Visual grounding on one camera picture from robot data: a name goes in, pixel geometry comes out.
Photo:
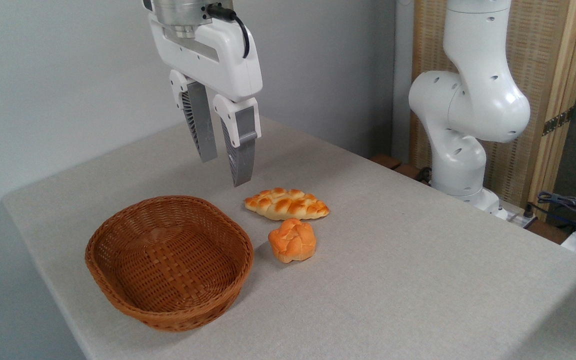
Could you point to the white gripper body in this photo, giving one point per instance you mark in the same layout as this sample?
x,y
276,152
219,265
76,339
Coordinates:
x,y
218,60

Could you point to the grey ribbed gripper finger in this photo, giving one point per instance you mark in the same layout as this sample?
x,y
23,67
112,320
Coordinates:
x,y
202,125
242,155

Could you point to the round knotted bread roll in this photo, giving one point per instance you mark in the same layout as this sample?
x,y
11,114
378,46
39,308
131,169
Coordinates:
x,y
293,241

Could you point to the long braided bread loaf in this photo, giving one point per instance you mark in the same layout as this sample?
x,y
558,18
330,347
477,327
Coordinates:
x,y
285,205

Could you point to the brown wicker basket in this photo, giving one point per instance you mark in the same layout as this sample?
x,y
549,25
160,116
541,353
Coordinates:
x,y
168,265

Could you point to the brown wooden block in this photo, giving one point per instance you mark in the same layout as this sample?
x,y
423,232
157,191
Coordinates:
x,y
385,161

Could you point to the white power strip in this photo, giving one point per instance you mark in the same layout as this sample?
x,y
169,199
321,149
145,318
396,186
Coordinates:
x,y
515,218

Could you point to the dark metal screen hinge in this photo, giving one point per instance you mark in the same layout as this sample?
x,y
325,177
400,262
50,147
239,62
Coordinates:
x,y
558,121

